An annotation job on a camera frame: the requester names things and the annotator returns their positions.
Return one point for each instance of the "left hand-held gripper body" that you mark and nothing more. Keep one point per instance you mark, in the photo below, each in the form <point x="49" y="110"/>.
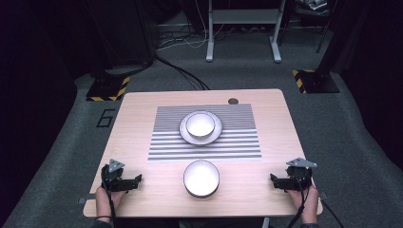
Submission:
<point x="111" y="175"/>

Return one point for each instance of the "white desk frame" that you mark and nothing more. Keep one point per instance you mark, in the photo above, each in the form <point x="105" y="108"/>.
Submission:
<point x="244" y="15"/>

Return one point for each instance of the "white table leg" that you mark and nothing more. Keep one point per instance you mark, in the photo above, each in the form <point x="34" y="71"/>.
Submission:
<point x="266" y="223"/>

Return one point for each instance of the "black yellow striped stand base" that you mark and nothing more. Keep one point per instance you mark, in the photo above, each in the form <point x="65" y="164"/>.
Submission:
<point x="106" y="88"/>
<point x="316" y="82"/>

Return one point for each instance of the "white plate with dark rim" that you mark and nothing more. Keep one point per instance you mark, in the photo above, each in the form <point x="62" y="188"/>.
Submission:
<point x="217" y="128"/>

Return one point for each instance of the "grey striped placemat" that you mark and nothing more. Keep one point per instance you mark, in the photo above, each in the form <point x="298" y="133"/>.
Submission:
<point x="240" y="142"/>

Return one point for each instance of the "person's left hand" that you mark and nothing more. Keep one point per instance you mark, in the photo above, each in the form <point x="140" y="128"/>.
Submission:
<point x="103" y="201"/>

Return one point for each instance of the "black wristband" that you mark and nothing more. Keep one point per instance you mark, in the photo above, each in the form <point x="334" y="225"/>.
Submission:
<point x="103" y="217"/>

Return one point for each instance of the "person's right hand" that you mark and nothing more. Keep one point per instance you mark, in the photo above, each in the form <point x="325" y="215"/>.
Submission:
<point x="309" y="202"/>

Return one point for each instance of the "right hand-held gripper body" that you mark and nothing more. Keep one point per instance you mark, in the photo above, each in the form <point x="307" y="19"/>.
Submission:
<point x="301" y="177"/>

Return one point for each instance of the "black stand post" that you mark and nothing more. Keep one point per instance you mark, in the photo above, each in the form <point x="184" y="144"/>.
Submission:
<point x="339" y="38"/>

